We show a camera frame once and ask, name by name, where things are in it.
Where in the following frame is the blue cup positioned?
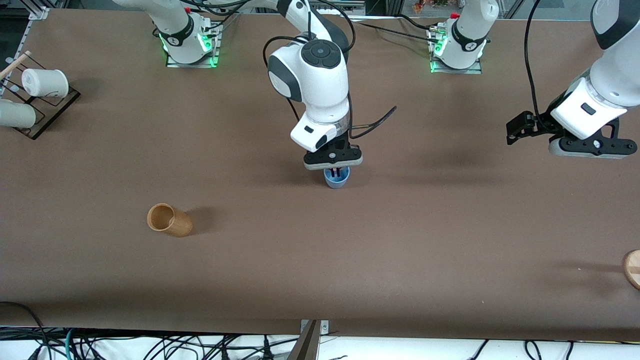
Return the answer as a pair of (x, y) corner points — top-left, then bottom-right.
(323, 167), (351, 190)

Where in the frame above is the brown wooden cup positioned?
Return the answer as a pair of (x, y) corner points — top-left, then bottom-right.
(146, 202), (194, 238)

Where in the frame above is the white cup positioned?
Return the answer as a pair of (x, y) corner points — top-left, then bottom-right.
(0, 99), (37, 129)
(21, 68), (70, 99)

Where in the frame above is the round wooden disc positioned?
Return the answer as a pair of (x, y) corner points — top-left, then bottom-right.
(623, 249), (640, 291)

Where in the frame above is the wooden stick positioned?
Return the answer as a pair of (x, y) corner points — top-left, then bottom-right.
(0, 50), (32, 82)

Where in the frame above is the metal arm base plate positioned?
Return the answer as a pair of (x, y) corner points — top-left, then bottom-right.
(165, 22), (222, 69)
(428, 26), (484, 75)

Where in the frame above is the black base power cable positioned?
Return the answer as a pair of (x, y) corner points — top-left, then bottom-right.
(356, 22), (442, 45)
(397, 14), (437, 32)

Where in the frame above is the metal table clamp bracket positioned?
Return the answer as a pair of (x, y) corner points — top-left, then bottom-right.
(300, 319), (330, 335)

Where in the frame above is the dark support post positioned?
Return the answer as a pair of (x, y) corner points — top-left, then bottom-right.
(287, 320), (321, 360)

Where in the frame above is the black wire cup rack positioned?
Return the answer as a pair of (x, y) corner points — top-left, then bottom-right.
(0, 54), (81, 141)

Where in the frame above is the green floor cable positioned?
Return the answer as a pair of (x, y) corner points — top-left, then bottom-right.
(63, 327), (77, 360)

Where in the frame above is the thick black floor cable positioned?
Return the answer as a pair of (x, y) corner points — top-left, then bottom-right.
(0, 301), (50, 360)

